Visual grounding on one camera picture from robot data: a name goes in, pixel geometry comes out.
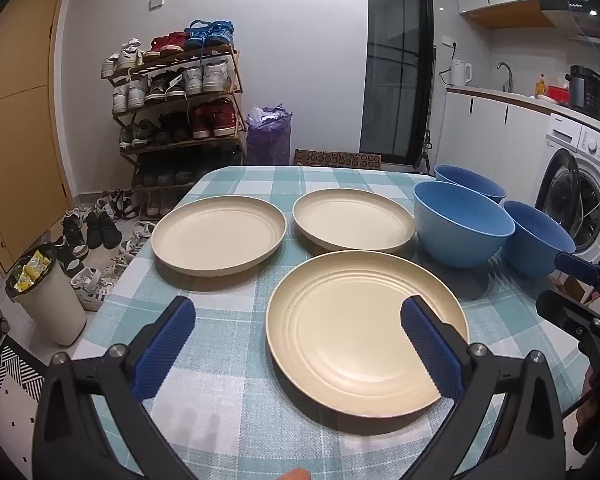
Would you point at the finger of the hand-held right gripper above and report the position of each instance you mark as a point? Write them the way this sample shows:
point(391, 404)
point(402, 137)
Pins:
point(577, 266)
point(562, 307)

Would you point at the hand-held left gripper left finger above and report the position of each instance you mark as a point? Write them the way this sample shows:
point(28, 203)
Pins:
point(165, 345)

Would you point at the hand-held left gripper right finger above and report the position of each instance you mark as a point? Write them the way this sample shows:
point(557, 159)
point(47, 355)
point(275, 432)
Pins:
point(432, 345)

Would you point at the blue bowl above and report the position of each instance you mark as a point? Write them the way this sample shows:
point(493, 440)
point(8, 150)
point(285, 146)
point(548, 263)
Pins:
point(460, 230)
point(472, 182)
point(537, 240)

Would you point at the beige round plate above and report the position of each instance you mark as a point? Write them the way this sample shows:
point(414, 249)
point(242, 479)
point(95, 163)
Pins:
point(217, 235)
point(365, 340)
point(352, 220)

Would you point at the person's right hand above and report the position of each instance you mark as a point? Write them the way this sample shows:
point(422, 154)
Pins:
point(590, 390)

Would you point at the person's left hand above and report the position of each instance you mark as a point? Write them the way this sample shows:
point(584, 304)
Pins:
point(294, 474)

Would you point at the teal checked tablecloth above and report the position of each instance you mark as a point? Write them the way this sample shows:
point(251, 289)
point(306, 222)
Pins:
point(230, 320)

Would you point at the white trash bin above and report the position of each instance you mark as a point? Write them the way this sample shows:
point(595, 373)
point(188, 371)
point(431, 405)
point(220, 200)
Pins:
point(55, 305)

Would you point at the white washing machine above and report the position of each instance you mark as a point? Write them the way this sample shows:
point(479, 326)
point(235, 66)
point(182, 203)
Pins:
point(570, 140)

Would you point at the scattered pile of sneakers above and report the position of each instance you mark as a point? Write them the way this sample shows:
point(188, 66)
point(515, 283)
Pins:
point(100, 230)

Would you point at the black and white rug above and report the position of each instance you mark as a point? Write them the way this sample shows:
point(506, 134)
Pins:
point(15, 375)

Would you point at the white kitchen counter cabinets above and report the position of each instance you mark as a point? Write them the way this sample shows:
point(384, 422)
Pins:
point(480, 130)

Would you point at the red box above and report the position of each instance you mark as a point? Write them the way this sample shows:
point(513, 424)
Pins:
point(559, 94)

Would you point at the black electric cooker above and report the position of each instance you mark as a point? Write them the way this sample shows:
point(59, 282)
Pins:
point(587, 90)

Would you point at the yellow bottle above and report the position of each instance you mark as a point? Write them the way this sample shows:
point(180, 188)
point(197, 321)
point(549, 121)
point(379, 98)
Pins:
point(540, 87)

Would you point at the metal kitchen faucet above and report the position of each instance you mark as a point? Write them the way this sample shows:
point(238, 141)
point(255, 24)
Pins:
point(508, 77)

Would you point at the patterned cardboard box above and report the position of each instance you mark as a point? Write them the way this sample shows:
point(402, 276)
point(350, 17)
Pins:
point(337, 159)

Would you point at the white electric kettle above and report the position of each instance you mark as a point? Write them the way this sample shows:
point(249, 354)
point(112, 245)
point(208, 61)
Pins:
point(460, 73)

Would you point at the purple bagged bin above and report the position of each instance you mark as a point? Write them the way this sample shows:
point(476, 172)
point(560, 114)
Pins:
point(269, 140)

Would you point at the range hood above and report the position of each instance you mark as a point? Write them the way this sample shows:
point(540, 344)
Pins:
point(590, 25)

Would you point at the black framed glass door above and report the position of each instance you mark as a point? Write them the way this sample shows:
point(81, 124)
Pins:
point(395, 85)

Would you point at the wooden shoe rack with shoes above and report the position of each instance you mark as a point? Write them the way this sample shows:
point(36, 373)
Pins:
point(210, 77)

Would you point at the yellow wooden door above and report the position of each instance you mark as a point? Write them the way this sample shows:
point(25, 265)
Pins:
point(15, 110)

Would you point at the white wall socket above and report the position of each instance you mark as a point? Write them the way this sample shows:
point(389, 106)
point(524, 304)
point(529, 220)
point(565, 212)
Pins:
point(449, 42)

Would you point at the white wall switch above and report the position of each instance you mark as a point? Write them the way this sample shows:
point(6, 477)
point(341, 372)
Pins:
point(156, 0)

